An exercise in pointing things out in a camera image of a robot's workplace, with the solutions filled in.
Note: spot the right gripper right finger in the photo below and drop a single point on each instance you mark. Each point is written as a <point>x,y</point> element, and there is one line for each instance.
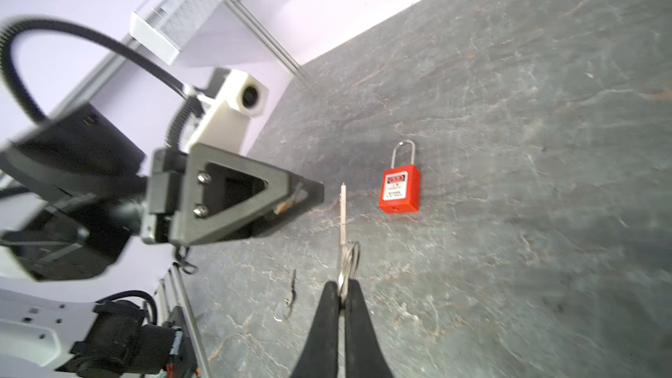
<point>363,355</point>

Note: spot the aluminium front rail frame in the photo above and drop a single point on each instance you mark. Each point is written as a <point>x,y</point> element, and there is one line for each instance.
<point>187,356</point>

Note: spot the white mesh box basket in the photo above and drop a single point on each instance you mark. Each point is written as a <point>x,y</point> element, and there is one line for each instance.
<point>165,27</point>

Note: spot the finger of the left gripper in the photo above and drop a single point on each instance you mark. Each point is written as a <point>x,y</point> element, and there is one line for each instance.
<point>228,197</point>

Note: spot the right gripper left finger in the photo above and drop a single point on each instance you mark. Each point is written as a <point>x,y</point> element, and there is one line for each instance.
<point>319,357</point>

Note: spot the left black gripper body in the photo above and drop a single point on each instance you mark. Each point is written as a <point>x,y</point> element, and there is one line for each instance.
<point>162,197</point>

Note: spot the silver key with ring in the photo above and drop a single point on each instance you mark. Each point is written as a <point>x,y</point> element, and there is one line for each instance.
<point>349,257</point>

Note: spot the red safety padlock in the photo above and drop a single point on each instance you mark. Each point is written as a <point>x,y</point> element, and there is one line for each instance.
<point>400,190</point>

